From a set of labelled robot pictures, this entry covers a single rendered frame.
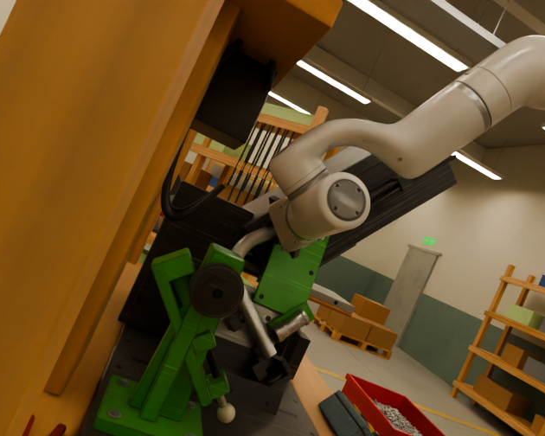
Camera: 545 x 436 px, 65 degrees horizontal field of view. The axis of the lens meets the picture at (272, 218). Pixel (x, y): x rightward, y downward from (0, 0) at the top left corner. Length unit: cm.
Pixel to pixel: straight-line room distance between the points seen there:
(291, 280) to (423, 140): 43
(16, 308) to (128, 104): 13
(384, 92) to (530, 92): 830
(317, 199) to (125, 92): 39
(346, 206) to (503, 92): 27
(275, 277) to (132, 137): 70
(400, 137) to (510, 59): 19
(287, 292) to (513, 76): 57
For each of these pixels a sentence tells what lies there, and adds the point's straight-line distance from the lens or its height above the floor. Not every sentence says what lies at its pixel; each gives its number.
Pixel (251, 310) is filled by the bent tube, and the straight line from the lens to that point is 87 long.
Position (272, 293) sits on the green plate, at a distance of 92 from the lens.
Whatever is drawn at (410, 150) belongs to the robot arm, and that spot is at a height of 141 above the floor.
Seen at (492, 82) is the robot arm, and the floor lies 154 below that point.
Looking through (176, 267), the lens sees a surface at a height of 112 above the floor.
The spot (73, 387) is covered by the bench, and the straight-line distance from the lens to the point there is 77.
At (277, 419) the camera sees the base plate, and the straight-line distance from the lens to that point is 90.
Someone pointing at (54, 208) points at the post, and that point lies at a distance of 27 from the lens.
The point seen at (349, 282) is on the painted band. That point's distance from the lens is 1119.
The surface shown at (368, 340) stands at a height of 18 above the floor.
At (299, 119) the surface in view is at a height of 216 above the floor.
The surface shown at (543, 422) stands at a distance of 662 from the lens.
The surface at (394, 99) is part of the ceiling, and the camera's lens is 908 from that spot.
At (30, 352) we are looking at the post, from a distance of 29.
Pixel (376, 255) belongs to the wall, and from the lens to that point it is 1138.
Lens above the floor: 123
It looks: 1 degrees up
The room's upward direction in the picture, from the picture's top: 25 degrees clockwise
